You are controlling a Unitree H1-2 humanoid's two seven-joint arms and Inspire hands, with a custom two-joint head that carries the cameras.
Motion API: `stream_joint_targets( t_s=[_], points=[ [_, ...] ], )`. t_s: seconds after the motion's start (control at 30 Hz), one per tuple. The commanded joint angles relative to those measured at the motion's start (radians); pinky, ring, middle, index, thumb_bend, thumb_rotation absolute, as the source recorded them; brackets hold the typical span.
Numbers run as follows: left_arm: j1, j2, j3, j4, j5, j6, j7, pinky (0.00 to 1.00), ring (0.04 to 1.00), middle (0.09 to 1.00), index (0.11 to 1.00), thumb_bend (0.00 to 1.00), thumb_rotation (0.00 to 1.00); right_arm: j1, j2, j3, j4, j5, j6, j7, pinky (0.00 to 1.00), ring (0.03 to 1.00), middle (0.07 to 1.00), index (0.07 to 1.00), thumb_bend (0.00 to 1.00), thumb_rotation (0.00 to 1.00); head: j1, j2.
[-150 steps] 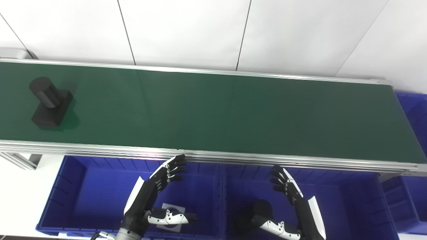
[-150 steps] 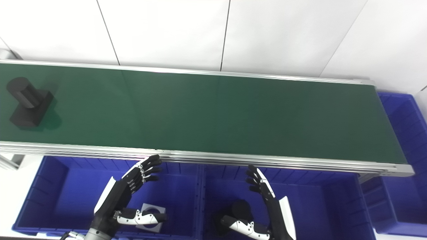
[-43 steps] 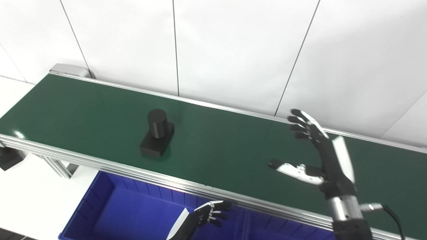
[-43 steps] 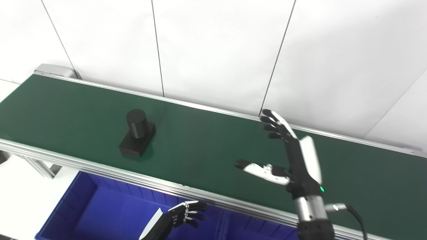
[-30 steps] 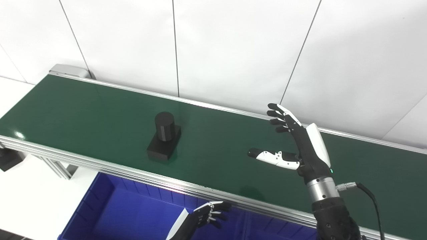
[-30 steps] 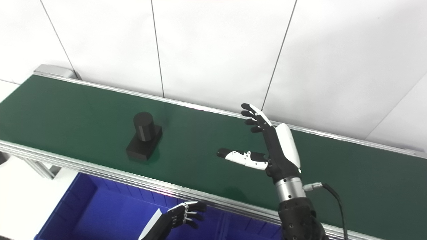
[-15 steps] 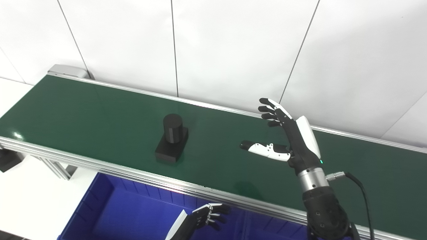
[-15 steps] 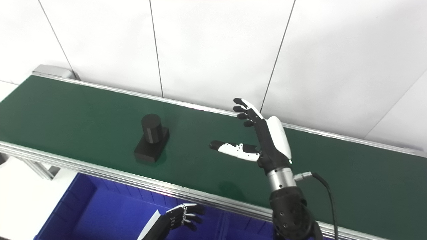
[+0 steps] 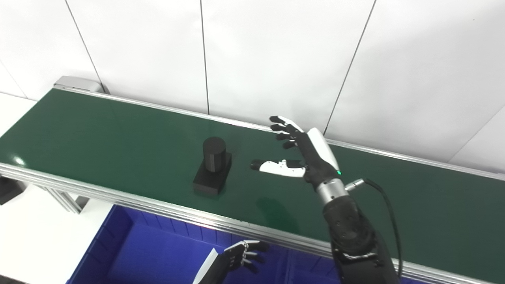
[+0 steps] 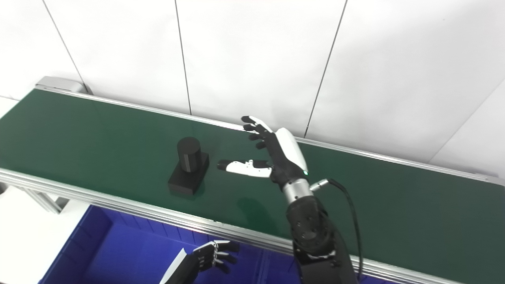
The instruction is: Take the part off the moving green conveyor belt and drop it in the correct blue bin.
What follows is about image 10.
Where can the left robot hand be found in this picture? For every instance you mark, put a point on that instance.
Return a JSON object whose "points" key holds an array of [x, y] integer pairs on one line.
{"points": [[189, 264]]}

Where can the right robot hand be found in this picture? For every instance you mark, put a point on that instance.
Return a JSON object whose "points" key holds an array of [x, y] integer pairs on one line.
{"points": [[282, 157]]}

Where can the black cylinder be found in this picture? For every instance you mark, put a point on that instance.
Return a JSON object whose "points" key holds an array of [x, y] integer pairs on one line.
{"points": [[188, 165]]}

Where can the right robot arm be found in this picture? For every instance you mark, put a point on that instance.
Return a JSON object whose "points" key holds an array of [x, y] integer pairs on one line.
{"points": [[315, 236]]}

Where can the blue plastic bin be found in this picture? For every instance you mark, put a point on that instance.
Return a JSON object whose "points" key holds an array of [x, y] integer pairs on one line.
{"points": [[126, 252], [276, 270]]}

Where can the green conveyor belt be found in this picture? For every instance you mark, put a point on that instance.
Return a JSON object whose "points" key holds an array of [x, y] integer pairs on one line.
{"points": [[138, 209], [98, 146]]}

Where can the aluminium conveyor leg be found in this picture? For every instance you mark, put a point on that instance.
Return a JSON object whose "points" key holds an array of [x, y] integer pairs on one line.
{"points": [[43, 199]]}

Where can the grey conveyor end cap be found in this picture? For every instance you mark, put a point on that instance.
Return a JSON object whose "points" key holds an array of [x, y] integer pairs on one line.
{"points": [[63, 84]]}

